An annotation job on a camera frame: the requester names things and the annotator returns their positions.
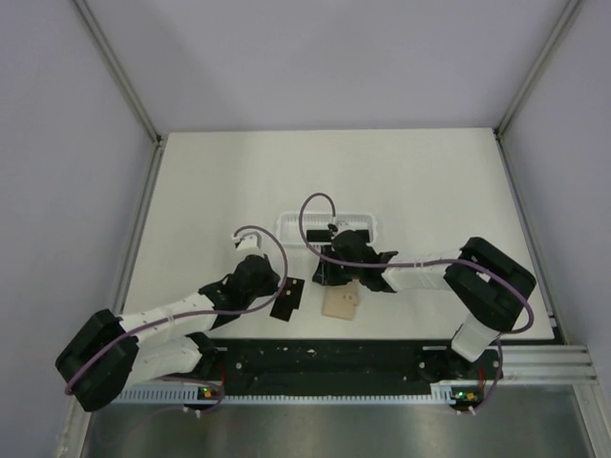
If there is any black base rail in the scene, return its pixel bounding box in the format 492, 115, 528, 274
191, 338, 500, 396

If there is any purple cable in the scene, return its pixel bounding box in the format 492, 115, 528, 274
63, 224, 288, 413
298, 192, 535, 413

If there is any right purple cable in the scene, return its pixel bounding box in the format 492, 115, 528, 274
298, 192, 535, 413

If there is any left aluminium frame post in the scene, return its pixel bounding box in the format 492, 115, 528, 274
70, 0, 162, 146

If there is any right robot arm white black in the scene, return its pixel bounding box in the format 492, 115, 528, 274
303, 224, 537, 378

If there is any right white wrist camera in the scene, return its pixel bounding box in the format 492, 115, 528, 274
327, 220, 350, 238

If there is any white plastic basket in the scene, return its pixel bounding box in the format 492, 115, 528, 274
276, 211, 378, 248

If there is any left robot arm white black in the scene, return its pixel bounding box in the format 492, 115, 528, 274
54, 255, 286, 412

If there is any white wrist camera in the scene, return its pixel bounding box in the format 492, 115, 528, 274
232, 231, 262, 256
327, 220, 350, 238

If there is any beige card holder wallet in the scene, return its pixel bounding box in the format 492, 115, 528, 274
322, 281, 360, 321

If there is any white slotted cable duct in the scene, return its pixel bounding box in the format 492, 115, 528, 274
113, 383, 457, 406

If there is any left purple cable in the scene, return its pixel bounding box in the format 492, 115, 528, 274
63, 224, 288, 413

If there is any right aluminium frame post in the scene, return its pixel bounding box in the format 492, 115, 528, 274
494, 0, 586, 142

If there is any aluminium frame post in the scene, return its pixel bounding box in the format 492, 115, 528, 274
494, 0, 586, 142
70, 0, 162, 146

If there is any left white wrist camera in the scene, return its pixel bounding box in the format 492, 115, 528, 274
232, 231, 262, 256

